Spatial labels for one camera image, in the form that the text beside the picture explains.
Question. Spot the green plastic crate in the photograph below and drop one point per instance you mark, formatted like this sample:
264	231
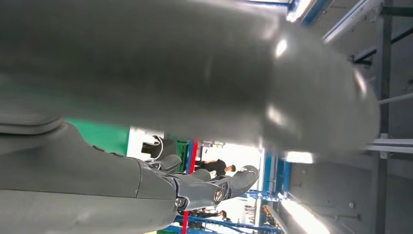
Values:
182	155

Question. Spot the red pole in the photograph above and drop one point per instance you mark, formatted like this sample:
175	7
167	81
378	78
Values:
193	158

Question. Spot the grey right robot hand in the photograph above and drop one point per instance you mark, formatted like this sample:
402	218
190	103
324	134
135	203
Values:
161	64

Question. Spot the person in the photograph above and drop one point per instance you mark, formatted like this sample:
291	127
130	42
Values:
216	166

